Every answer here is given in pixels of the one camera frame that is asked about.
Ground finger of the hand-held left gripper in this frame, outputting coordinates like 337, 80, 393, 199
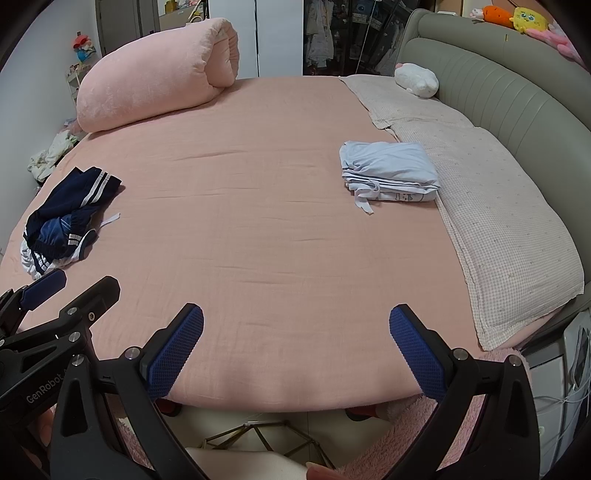
0, 268, 68, 333
0, 275, 122, 355

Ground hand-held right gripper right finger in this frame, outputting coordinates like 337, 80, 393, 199
388, 304, 541, 480

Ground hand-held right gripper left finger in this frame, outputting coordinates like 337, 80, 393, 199
48, 302, 213, 480

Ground navy garment with white drawstring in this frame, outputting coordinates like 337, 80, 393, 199
21, 210, 122, 281

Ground pile of pale clothes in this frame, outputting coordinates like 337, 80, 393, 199
27, 130, 77, 183

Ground folded light blue clothes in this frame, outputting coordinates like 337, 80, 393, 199
339, 140, 441, 215

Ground open wardrobe with clothes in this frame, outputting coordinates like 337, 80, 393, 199
303, 0, 416, 77

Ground white drawer cabinet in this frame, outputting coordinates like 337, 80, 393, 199
526, 309, 591, 467

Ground pink bed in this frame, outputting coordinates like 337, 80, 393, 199
0, 76, 587, 411

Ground checked beige pillow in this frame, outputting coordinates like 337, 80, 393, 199
390, 122, 583, 352
339, 74, 476, 139

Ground white shelf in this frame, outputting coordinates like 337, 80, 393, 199
65, 62, 93, 112

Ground rolled pink quilt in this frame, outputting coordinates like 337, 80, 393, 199
76, 17, 241, 134

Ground red and blue toy figure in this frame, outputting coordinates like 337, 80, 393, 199
71, 31, 96, 63

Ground grey door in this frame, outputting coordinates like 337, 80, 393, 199
96, 0, 160, 56

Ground white plush toy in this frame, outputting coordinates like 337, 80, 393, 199
394, 62, 439, 99

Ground beige cardboard box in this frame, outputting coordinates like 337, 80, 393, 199
159, 9, 208, 35

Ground grey padded headboard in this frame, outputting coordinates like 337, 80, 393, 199
404, 8, 591, 296

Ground white wardrobe doors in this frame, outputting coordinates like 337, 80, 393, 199
208, 0, 304, 79

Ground pink plush toy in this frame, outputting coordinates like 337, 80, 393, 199
526, 23, 585, 63

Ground orange carrot plush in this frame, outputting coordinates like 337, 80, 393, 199
470, 6, 515, 28

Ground yellow plush toy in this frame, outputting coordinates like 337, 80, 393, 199
512, 7, 550, 34

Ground white stool with gold wire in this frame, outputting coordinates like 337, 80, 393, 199
185, 419, 335, 480

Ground white cable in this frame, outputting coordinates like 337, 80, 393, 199
536, 369, 591, 409

